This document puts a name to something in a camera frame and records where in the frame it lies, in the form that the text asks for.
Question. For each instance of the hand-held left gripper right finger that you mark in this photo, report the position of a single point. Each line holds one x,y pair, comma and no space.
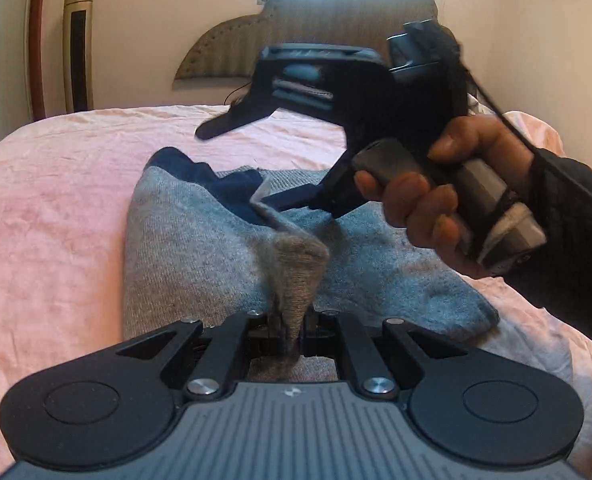
321,332

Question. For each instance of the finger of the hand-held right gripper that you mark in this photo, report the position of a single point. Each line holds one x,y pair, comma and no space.
231,120
296,197

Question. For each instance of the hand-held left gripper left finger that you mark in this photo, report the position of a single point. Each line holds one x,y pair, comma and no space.
263,327

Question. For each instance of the grey sweater with navy collar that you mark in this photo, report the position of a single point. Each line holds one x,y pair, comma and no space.
186,240

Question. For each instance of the person's right forearm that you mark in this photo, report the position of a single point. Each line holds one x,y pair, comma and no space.
576,240

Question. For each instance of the person's right hand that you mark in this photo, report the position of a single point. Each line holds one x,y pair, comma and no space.
426,210

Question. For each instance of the padded olive headboard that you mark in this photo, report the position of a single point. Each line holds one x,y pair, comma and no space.
216,55

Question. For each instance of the gold tower air conditioner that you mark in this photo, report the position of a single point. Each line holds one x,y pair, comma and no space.
78,50

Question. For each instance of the pink bed sheet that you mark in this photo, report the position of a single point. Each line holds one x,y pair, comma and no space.
51,200

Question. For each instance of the wooden door frame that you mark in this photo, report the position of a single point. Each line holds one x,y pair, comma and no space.
37,40

